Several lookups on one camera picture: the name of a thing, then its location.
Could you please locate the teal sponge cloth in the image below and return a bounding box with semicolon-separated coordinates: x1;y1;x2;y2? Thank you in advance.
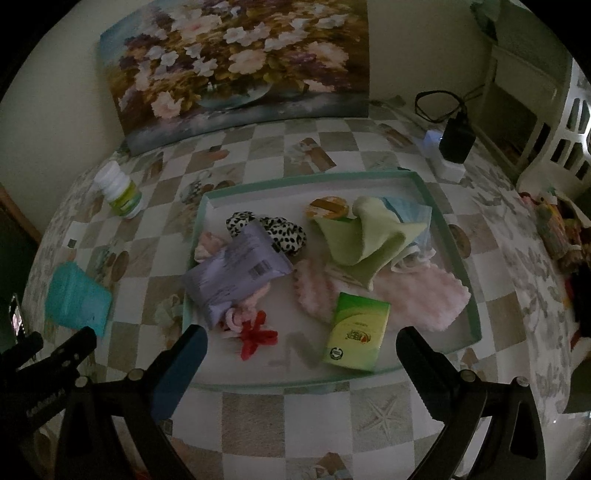
45;261;112;337

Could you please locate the red bow hair tie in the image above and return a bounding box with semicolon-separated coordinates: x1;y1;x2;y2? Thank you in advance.
237;309;280;363

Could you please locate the pink fluffy cloth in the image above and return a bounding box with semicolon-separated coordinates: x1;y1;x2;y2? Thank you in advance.
294;259;471;332

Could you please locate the purple wet wipes pack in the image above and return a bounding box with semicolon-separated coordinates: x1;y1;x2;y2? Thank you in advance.
181;221;293;329

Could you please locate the green tissue pack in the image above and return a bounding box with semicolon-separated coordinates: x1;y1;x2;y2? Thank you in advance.
322;293;391;372

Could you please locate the leopard print scrunchie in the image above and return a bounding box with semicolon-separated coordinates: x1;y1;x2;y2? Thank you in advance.
225;211;307;256

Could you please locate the light blue face mask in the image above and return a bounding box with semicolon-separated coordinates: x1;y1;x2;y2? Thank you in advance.
383;197;436;273

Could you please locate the light green cloth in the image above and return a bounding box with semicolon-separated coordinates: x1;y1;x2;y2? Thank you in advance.
314;196;427;291

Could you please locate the orange round puff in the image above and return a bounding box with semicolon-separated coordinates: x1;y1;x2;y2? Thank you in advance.
304;196;349;220

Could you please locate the white green pill bottle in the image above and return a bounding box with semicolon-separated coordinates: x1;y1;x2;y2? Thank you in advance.
93;160;142;219

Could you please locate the white teal-rimmed tray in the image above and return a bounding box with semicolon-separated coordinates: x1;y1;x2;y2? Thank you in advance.
192;170;482;390

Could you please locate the white power strip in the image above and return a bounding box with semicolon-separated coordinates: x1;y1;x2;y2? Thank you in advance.
423;130;466;184

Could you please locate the black power adapter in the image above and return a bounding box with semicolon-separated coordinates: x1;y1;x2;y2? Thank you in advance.
439;109;476;164

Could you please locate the white plastic basket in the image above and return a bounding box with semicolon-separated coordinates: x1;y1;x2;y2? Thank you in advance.
470;1;590;198

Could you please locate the floral oil painting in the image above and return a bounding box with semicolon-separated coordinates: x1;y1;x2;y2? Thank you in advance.
99;1;370;154

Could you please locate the black cable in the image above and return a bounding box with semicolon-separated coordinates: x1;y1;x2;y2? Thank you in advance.
414;85;486;125

